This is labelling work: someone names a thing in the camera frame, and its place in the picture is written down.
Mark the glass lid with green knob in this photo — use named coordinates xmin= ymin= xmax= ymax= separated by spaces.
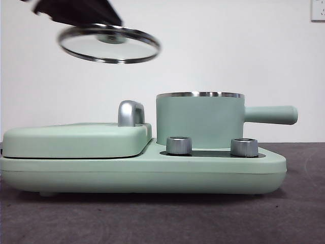
xmin=56 ymin=23 xmax=163 ymax=66

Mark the green hinged griddle cover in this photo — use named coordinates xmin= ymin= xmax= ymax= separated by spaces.
xmin=2 ymin=122 xmax=153 ymax=159

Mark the silver control knob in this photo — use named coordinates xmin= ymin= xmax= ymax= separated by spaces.
xmin=230 ymin=137 xmax=259 ymax=157
xmin=166 ymin=136 xmax=193 ymax=156

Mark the green breakfast machine base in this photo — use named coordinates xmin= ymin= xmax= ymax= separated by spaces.
xmin=0 ymin=138 xmax=288 ymax=198

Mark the silver griddle cover handle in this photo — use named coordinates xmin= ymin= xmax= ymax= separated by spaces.
xmin=117 ymin=100 xmax=146 ymax=127

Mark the green pot with straight handle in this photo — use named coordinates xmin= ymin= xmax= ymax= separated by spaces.
xmin=155 ymin=90 xmax=299 ymax=151

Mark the white wall socket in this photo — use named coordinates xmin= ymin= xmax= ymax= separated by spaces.
xmin=310 ymin=0 xmax=325 ymax=23

